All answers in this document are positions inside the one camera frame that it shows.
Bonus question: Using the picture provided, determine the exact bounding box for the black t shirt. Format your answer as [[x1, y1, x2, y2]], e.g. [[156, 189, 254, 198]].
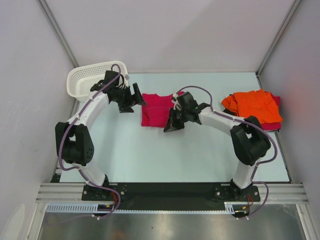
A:
[[223, 108, 237, 117]]

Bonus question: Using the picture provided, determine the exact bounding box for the orange t shirt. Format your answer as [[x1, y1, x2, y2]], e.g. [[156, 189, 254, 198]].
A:
[[221, 89, 283, 124]]

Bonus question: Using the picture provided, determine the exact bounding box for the aluminium corner post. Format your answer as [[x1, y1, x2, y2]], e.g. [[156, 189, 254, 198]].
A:
[[36, 0, 79, 68], [255, 0, 304, 78]]

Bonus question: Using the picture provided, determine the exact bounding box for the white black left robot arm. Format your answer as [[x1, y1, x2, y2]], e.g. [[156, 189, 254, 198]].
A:
[[55, 70, 147, 200]]

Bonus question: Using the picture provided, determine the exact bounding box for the aluminium front frame rail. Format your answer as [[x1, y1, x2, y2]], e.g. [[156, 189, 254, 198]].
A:
[[35, 183, 309, 204]]

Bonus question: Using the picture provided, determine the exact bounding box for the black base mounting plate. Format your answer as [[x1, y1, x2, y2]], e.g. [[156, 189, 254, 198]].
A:
[[81, 181, 261, 212]]

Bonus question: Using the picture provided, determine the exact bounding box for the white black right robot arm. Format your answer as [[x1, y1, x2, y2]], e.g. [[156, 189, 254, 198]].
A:
[[163, 91, 271, 201]]

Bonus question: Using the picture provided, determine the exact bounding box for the magenta t shirt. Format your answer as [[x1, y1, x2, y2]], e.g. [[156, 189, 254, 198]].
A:
[[261, 93, 282, 132], [141, 93, 174, 128]]

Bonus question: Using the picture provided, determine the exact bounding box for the magenta folded t shirt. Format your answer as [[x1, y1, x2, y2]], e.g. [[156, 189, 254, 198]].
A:
[[261, 93, 282, 132]]

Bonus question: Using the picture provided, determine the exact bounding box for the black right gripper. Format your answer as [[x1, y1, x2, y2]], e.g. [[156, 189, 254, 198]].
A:
[[164, 107, 190, 132]]

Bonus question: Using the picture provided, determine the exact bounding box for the white slotted cable duct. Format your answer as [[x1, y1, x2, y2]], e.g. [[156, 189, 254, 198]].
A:
[[46, 203, 235, 215]]

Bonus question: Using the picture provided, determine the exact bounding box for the white perforated plastic basket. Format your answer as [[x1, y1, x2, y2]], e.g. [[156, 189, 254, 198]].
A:
[[66, 60, 128, 102]]

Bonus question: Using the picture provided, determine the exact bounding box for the aluminium left corner post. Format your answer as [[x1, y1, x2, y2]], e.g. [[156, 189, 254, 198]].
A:
[[36, 0, 79, 68]]

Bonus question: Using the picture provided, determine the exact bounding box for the aluminium right corner post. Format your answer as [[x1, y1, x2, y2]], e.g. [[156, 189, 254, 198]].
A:
[[255, 0, 304, 78]]

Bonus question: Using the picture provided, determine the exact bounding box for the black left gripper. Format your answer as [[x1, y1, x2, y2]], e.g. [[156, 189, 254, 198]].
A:
[[111, 83, 146, 113]]

